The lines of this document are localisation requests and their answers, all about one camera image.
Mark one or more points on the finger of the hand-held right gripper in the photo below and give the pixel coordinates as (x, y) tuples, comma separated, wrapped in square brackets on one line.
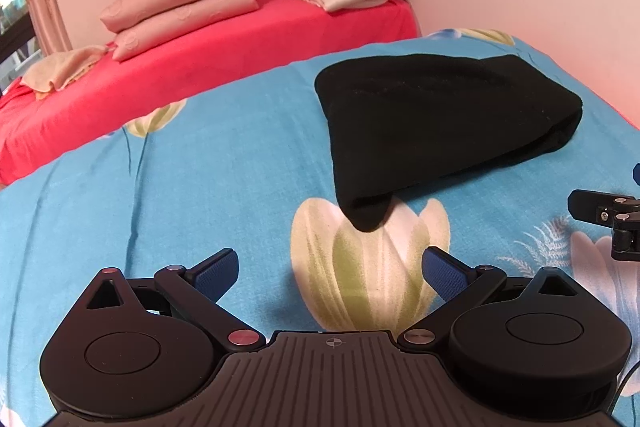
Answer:
[(605, 207), (637, 173)]

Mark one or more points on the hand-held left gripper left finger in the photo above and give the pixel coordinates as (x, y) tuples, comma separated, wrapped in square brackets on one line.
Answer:
[(216, 274)]

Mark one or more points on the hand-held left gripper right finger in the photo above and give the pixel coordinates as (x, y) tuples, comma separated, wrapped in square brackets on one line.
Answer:
[(442, 277)]

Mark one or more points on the black pants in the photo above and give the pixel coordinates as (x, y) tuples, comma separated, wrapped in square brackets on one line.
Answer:
[(440, 127)]

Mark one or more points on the blue floral blanket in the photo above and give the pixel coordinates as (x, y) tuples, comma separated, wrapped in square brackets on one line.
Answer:
[(200, 167)]

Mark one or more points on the red bed sheet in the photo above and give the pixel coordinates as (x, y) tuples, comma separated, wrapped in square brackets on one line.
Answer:
[(150, 77)]

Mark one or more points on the beige towel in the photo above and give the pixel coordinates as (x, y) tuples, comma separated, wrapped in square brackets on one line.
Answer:
[(62, 69)]

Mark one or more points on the dark framed window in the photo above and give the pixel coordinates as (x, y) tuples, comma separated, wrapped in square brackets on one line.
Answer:
[(12, 17)]

